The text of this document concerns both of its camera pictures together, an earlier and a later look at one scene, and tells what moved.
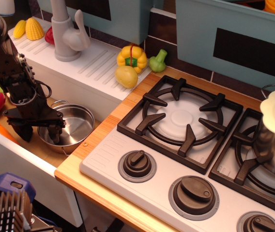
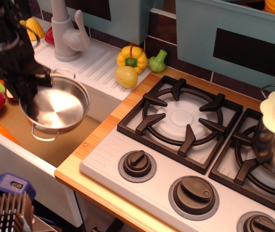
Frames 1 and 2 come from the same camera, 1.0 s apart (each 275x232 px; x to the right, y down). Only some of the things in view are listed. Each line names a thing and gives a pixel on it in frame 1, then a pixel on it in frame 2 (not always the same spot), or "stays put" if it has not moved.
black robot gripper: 32,110 to 16,65
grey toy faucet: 68,41 stays put
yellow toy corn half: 33,30 stays put
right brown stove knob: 258,221 stays put
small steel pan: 79,123 to 64,104
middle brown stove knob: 194,197 stays put
